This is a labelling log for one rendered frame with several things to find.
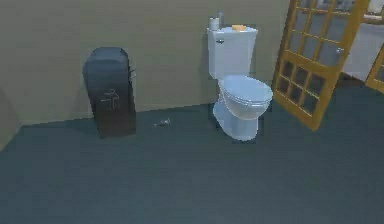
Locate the small grey floor object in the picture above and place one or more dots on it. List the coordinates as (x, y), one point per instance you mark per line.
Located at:
(163, 122)

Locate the black rounded bin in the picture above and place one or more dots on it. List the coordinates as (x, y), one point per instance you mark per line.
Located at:
(108, 90)

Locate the orange sponge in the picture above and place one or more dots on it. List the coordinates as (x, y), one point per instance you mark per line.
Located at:
(239, 27)

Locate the grey spray bottle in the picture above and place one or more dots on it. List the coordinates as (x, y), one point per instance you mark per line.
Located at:
(220, 15)

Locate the yellow glazed room door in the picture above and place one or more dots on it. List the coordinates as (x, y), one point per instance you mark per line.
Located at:
(310, 63)
(377, 71)

